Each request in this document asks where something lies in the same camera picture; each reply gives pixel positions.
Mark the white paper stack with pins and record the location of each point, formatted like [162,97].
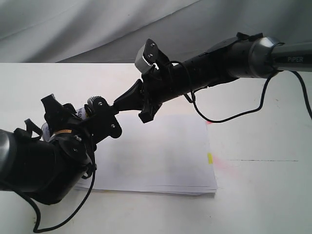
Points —
[167,155]

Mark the yellow tape piece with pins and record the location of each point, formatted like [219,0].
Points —
[210,158]

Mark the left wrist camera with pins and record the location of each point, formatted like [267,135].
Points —
[101,121]

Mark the white backdrop cloth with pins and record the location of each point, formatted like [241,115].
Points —
[112,31]

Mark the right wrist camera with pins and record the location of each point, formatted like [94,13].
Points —
[148,55]

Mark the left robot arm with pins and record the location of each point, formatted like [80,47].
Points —
[45,163]

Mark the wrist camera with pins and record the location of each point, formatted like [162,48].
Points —
[148,55]
[101,121]

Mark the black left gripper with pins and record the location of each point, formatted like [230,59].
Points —
[74,146]

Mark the white dotted spray can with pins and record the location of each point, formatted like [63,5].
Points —
[83,114]

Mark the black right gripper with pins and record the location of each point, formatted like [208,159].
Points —
[168,81]

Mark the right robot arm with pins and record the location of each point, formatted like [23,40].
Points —
[242,56]

